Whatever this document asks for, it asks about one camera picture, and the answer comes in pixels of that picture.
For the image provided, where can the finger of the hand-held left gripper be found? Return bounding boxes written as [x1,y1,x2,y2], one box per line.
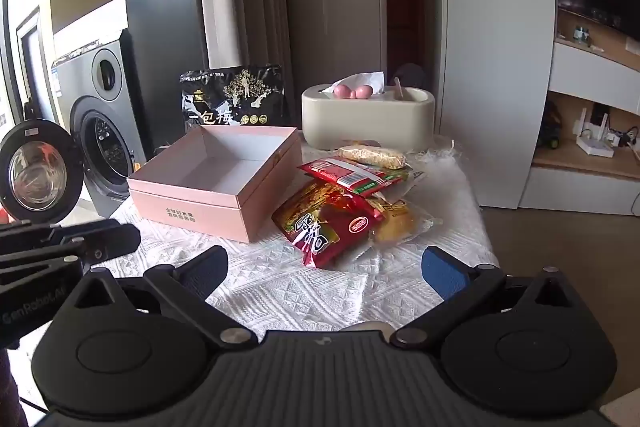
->
[0,219,142,288]

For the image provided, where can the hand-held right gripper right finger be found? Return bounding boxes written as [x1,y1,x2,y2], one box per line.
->
[390,246,583,350]

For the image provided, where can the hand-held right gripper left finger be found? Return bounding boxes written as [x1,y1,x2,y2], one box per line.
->
[62,246,258,350]

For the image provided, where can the pink cardboard box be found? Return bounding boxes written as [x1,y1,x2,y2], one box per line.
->
[126,124,303,244]

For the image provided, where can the yellow bread packet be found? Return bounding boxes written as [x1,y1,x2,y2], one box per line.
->
[367,199,443,248]

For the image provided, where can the large red snack packet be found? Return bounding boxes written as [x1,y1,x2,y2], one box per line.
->
[271,182,386,269]

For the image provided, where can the yellow noodle snack packet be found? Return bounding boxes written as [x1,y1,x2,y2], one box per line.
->
[336,145,408,169]

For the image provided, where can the red packet with green end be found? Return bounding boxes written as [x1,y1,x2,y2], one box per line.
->
[298,158,410,198]

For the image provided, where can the white textured tablecloth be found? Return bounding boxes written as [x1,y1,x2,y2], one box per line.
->
[107,132,501,338]

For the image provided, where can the round washing machine door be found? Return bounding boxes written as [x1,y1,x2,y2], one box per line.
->
[0,119,83,224]

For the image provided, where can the grey washing machine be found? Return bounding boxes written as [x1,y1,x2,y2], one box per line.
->
[52,29,151,218]

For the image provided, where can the cream tissue box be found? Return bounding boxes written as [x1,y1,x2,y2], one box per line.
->
[301,82,436,152]

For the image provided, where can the black snack bag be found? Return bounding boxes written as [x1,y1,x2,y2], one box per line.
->
[180,64,288,128]

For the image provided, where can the white router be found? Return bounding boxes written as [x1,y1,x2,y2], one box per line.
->
[575,107,616,158]

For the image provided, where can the dark grey round object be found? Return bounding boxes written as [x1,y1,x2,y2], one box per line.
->
[390,63,426,90]

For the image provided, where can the white tissue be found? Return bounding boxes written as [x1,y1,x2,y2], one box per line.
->
[320,71,386,95]

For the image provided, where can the tall black cabinet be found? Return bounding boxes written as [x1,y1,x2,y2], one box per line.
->
[122,0,211,158]

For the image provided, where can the white wall cabinet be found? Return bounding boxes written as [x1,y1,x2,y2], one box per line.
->
[440,0,640,212]

